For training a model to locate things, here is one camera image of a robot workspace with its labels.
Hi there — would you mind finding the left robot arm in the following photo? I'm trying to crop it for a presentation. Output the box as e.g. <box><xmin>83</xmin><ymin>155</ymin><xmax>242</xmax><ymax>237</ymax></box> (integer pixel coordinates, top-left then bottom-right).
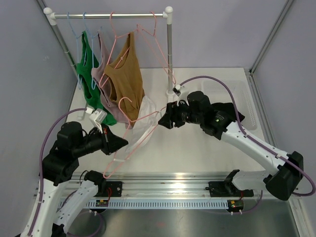
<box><xmin>21</xmin><ymin>121</ymin><xmax>128</xmax><ymax>237</ymax></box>

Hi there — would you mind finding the white plastic basket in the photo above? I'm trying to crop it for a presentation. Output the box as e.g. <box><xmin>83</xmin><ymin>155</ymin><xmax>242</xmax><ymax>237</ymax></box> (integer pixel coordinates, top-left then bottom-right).
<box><xmin>201</xmin><ymin>79</ymin><xmax>257</xmax><ymax>131</ymax></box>

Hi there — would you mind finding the silver white clothes rack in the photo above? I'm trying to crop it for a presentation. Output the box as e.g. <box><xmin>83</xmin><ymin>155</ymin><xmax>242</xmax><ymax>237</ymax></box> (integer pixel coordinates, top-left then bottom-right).
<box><xmin>43</xmin><ymin>6</ymin><xmax>176</xmax><ymax>104</ymax></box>

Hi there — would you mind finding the green tank top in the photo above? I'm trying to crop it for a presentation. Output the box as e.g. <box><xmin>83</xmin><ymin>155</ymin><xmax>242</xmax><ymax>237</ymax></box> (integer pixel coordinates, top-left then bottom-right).
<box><xmin>77</xmin><ymin>31</ymin><xmax>117</xmax><ymax>125</ymax></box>

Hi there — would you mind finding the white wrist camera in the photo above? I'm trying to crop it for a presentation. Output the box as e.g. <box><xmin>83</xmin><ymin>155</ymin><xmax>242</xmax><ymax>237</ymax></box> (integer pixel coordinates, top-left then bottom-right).
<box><xmin>85</xmin><ymin>106</ymin><xmax>108</xmax><ymax>133</ymax></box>
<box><xmin>173</xmin><ymin>84</ymin><xmax>189</xmax><ymax>105</ymax></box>

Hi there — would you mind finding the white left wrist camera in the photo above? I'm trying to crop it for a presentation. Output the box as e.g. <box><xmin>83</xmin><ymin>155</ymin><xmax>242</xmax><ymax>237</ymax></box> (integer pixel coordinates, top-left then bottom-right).
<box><xmin>85</xmin><ymin>106</ymin><xmax>108</xmax><ymax>133</ymax></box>

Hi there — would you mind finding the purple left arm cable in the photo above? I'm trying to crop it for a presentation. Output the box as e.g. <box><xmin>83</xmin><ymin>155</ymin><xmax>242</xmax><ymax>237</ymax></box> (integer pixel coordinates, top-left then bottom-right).
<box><xmin>27</xmin><ymin>107</ymin><xmax>88</xmax><ymax>235</ymax></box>

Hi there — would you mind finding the white slotted cable duct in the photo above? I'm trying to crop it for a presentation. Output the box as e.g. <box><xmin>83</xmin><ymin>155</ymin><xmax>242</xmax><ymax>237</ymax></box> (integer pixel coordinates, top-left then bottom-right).
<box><xmin>85</xmin><ymin>199</ymin><xmax>228</xmax><ymax>209</ymax></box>

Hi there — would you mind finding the pink hanger of black top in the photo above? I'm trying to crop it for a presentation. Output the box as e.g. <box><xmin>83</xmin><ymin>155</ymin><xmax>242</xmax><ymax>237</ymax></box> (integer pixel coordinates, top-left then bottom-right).
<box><xmin>137</xmin><ymin>7</ymin><xmax>177</xmax><ymax>90</ymax></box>

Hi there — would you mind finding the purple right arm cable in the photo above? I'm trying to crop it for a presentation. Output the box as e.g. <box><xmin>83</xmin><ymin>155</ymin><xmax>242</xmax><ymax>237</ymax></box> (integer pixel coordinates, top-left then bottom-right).
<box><xmin>180</xmin><ymin>75</ymin><xmax>316</xmax><ymax>197</ymax></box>

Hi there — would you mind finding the pink hanger of brown top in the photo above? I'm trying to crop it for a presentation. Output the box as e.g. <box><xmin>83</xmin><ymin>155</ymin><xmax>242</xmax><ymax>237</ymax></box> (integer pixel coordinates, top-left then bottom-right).
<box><xmin>99</xmin><ymin>11</ymin><xmax>138</xmax><ymax>87</ymax></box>

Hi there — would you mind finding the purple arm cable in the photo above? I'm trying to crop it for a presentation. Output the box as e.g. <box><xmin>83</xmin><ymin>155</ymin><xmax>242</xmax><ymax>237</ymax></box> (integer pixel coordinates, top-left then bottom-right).
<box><xmin>180</xmin><ymin>75</ymin><xmax>316</xmax><ymax>197</ymax></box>
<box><xmin>27</xmin><ymin>107</ymin><xmax>88</xmax><ymax>235</ymax></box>

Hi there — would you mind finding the pink hanger of white top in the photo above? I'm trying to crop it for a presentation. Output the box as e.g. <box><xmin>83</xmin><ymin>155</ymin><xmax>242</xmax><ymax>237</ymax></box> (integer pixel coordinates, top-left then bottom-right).
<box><xmin>103</xmin><ymin>96</ymin><xmax>166</xmax><ymax>179</ymax></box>

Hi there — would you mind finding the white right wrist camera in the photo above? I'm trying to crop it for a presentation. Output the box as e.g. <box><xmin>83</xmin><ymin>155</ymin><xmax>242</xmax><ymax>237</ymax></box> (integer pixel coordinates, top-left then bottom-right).
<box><xmin>173</xmin><ymin>84</ymin><xmax>189</xmax><ymax>105</ymax></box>

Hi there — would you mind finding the mauve tank top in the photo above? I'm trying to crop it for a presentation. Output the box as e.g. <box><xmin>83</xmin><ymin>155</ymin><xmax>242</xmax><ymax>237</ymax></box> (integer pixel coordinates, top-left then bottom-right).
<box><xmin>91</xmin><ymin>30</ymin><xmax>128</xmax><ymax>127</ymax></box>

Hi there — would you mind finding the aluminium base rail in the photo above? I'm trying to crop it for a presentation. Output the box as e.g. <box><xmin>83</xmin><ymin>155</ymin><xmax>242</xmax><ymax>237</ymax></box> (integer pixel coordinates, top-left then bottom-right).
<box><xmin>34</xmin><ymin>172</ymin><xmax>272</xmax><ymax>199</ymax></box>

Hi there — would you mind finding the blue hanger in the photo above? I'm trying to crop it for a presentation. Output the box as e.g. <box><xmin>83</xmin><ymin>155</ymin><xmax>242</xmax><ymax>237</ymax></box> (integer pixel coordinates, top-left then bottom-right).
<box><xmin>82</xmin><ymin>12</ymin><xmax>99</xmax><ymax>90</ymax></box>
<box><xmin>67</xmin><ymin>12</ymin><xmax>82</xmax><ymax>90</ymax></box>

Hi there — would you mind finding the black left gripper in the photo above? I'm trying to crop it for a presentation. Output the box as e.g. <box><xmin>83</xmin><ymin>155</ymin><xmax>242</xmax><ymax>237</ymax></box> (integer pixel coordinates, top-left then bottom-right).
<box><xmin>74</xmin><ymin>122</ymin><xmax>129</xmax><ymax>157</ymax></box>

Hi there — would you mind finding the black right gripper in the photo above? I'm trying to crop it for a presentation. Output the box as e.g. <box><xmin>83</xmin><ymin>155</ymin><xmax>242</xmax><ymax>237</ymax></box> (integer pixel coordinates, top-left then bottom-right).
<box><xmin>158</xmin><ymin>99</ymin><xmax>203</xmax><ymax>129</ymax></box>

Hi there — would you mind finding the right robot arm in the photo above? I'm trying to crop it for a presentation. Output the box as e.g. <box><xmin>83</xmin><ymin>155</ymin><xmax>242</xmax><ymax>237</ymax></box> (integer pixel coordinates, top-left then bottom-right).
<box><xmin>158</xmin><ymin>91</ymin><xmax>304</xmax><ymax>200</ymax></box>

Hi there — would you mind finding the white tank top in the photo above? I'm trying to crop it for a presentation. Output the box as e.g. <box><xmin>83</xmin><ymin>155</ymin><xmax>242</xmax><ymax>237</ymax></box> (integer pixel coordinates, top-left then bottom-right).
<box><xmin>117</xmin><ymin>95</ymin><xmax>158</xmax><ymax>161</ymax></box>

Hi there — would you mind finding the blue hanger far left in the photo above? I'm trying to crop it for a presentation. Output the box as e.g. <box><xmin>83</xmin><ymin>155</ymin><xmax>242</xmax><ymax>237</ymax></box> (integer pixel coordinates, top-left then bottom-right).
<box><xmin>67</xmin><ymin>12</ymin><xmax>82</xmax><ymax>90</ymax></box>

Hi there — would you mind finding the black tank top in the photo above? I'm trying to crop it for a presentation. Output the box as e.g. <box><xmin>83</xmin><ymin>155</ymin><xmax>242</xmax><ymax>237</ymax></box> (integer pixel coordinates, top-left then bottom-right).
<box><xmin>212</xmin><ymin>102</ymin><xmax>237</xmax><ymax>121</ymax></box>

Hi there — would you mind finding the brown tank top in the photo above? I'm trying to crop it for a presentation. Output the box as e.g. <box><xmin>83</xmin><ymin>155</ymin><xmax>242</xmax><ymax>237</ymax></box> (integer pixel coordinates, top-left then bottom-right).
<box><xmin>104</xmin><ymin>32</ymin><xmax>145</xmax><ymax>121</ymax></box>

